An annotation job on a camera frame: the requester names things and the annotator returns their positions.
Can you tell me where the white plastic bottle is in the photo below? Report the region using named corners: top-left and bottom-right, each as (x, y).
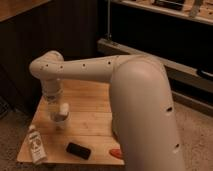
top-left (28, 125), bottom-right (47, 165)

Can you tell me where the white ceramic cup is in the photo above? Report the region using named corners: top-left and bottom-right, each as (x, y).
top-left (51, 113), bottom-right (69, 129)

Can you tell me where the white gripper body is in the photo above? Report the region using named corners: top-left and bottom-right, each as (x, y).
top-left (43, 79), bottom-right (65, 120)

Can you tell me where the wooden shelf with items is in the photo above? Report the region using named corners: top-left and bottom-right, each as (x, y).
top-left (111, 0), bottom-right (213, 26)

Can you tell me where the white sponge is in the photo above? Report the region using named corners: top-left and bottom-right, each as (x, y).
top-left (59, 103), bottom-right (69, 116)

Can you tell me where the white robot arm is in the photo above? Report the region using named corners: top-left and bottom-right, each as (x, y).
top-left (29, 51), bottom-right (186, 171)

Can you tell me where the black rectangular block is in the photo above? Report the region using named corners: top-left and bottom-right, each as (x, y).
top-left (66, 143), bottom-right (91, 160)

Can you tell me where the orange red oblong object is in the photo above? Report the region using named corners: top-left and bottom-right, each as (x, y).
top-left (109, 149), bottom-right (123, 159)

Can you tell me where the metal pole with base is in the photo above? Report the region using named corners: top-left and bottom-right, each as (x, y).
top-left (97, 0), bottom-right (131, 55)

